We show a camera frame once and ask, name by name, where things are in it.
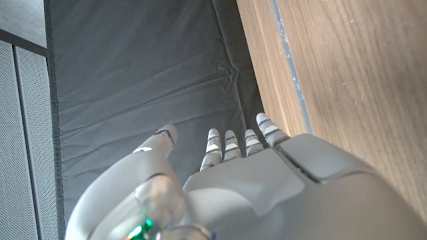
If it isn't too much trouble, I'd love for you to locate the grey perforated panel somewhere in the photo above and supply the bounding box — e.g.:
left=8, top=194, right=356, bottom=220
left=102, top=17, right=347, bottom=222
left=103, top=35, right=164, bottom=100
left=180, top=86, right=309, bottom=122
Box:
left=0, top=39, right=60, bottom=240

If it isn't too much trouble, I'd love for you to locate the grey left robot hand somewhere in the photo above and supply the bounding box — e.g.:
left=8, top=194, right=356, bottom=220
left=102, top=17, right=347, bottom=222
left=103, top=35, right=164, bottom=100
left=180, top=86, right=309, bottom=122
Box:
left=65, top=112, right=427, bottom=240

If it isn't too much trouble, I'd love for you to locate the black backdrop curtain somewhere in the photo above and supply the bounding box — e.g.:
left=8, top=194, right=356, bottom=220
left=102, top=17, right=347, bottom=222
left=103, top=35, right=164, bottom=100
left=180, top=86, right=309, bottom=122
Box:
left=43, top=0, right=268, bottom=240

